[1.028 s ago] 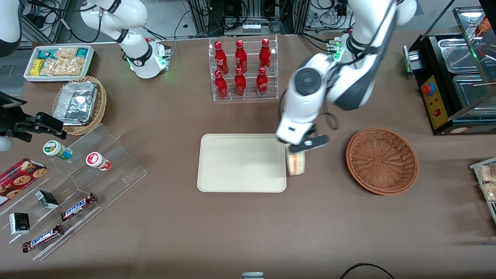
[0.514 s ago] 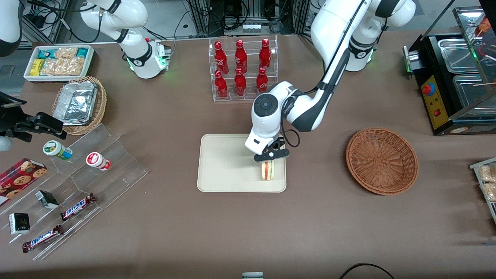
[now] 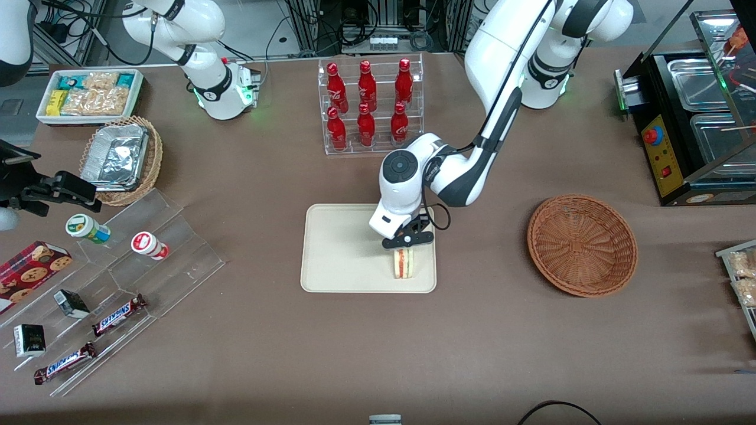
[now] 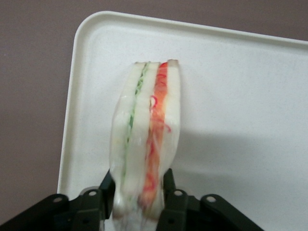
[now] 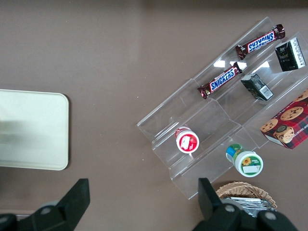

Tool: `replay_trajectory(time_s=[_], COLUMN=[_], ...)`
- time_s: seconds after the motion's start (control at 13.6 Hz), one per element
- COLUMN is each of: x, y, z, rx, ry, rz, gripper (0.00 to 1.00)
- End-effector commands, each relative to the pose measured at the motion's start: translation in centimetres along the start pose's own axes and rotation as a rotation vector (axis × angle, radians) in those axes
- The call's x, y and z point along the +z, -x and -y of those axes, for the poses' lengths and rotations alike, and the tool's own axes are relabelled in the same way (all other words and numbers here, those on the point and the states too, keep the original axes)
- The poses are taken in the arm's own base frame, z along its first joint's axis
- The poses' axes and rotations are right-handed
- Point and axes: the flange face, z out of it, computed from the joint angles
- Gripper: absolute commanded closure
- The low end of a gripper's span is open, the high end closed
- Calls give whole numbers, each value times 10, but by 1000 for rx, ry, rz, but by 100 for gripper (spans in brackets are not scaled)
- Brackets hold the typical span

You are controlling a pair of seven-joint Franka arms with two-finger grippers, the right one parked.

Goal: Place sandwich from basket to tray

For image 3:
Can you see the green label yogurt bottle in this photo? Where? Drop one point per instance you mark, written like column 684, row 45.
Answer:
column 85, row 227

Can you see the red label yogurt bottle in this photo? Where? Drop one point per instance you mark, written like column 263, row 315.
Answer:
column 147, row 244

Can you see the teal snack packet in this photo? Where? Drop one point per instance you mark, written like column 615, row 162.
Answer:
column 126, row 79
column 69, row 82

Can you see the red emergency stop button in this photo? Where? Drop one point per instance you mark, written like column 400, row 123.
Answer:
column 652, row 136

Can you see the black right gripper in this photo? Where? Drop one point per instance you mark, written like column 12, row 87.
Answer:
column 15, row 180

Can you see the aluminium foil container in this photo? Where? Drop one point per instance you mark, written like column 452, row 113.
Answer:
column 115, row 156

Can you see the small grey device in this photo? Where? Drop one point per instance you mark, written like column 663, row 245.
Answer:
column 385, row 420

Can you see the small black box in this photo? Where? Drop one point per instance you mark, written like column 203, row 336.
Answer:
column 71, row 303
column 29, row 340

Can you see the white power strip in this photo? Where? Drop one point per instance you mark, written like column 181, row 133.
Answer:
column 388, row 42

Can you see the red cola bottle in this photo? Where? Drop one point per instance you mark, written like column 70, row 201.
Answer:
column 400, row 125
column 366, row 127
column 336, row 88
column 404, row 84
column 336, row 131
column 367, row 87

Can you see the clear acrylic bottle rack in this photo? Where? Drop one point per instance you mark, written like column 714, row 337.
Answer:
column 381, row 144

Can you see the brown wicker basket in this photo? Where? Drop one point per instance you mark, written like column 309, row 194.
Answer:
column 582, row 245

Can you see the white rectangular snack bin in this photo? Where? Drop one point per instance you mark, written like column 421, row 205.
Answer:
column 41, row 115

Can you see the red plaid cookie box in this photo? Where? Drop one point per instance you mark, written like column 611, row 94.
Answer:
column 32, row 271

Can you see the triangular sandwich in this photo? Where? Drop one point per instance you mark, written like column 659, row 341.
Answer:
column 404, row 264

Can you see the black food warmer machine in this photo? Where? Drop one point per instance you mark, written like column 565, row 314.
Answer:
column 664, row 171

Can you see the beige plastic tray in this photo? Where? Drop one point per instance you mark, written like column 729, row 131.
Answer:
column 342, row 248

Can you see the Snickers chocolate bar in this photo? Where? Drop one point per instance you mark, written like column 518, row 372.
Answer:
column 65, row 362
column 118, row 314

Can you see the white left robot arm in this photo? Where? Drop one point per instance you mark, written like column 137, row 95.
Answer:
column 502, row 47

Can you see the steel pan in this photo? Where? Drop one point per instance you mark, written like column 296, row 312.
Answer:
column 697, row 82
column 714, row 141

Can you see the aluminium profile frame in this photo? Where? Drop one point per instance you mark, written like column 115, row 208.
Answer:
column 307, row 23

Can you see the clear snack packet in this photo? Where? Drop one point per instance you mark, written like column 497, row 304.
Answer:
column 747, row 292
column 743, row 264

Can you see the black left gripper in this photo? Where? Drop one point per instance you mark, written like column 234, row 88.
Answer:
column 420, row 222

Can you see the light wicker basket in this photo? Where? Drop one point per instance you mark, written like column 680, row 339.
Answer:
column 155, row 159

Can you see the small clear cracker bag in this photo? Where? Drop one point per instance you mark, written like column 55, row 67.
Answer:
column 100, row 81

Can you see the grey metal tray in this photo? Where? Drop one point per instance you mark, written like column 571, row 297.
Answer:
column 723, row 254

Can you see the large clear cracker bag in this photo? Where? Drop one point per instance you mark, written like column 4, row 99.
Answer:
column 97, row 101

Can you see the yellow snack packet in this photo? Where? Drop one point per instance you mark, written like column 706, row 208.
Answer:
column 55, row 103

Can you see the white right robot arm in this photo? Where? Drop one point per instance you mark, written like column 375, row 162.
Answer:
column 207, row 23

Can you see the clear acrylic stepped display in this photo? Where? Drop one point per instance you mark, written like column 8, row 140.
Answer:
column 177, row 260

